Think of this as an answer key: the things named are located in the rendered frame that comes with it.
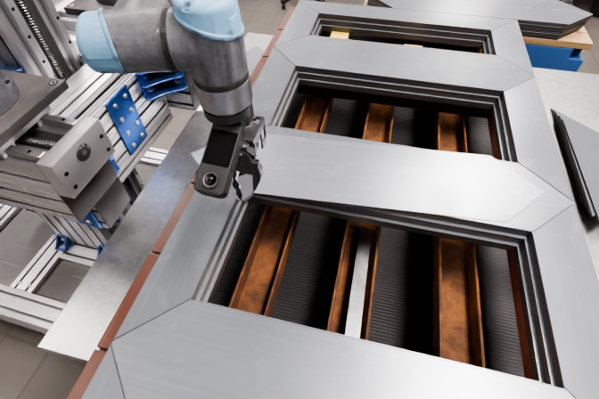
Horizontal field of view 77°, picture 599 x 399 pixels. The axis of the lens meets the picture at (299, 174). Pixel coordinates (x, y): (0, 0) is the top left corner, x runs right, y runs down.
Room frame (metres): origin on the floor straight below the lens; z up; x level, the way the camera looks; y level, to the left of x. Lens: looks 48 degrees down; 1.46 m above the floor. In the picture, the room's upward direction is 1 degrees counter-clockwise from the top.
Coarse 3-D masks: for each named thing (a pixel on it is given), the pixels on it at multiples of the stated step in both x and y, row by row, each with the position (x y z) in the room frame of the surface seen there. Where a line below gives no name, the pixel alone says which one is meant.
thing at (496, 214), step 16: (464, 160) 0.56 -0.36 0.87; (480, 160) 0.56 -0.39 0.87; (464, 176) 0.51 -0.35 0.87; (480, 176) 0.51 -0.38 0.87; (464, 192) 0.47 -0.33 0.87; (480, 192) 0.47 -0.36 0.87; (496, 192) 0.47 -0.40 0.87; (464, 208) 0.43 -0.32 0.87; (480, 208) 0.43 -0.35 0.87; (496, 208) 0.43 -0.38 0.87
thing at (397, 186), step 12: (384, 156) 0.58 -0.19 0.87; (396, 156) 0.58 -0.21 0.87; (408, 156) 0.58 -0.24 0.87; (384, 168) 0.54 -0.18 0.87; (396, 168) 0.54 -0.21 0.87; (408, 168) 0.54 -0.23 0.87; (384, 180) 0.51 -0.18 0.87; (396, 180) 0.51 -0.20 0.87; (408, 180) 0.51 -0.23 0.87; (384, 192) 0.47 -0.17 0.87; (396, 192) 0.47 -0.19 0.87; (408, 192) 0.47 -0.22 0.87; (384, 204) 0.44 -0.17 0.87; (396, 204) 0.44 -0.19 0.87; (408, 204) 0.44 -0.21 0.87
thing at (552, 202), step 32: (320, 32) 1.23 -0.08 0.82; (352, 32) 1.23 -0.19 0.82; (384, 32) 1.20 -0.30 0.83; (416, 32) 1.18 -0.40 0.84; (448, 32) 1.16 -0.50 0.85; (480, 32) 1.14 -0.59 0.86; (288, 96) 0.83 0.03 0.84; (416, 96) 0.85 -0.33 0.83; (448, 96) 0.83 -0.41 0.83; (480, 96) 0.81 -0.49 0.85; (288, 128) 0.67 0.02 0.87; (512, 160) 0.57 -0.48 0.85; (544, 192) 0.47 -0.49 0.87; (384, 224) 0.43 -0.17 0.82; (416, 224) 0.42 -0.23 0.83; (448, 224) 0.41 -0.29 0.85; (480, 224) 0.40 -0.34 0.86; (512, 224) 0.39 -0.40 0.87; (224, 256) 0.35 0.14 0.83; (544, 320) 0.22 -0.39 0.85; (544, 352) 0.17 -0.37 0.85
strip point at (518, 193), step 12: (504, 168) 0.53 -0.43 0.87; (504, 180) 0.50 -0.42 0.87; (516, 180) 0.50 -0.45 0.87; (528, 180) 0.50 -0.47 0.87; (504, 192) 0.47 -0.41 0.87; (516, 192) 0.47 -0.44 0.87; (528, 192) 0.47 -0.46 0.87; (540, 192) 0.47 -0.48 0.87; (504, 204) 0.44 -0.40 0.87; (516, 204) 0.44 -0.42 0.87; (528, 204) 0.44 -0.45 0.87
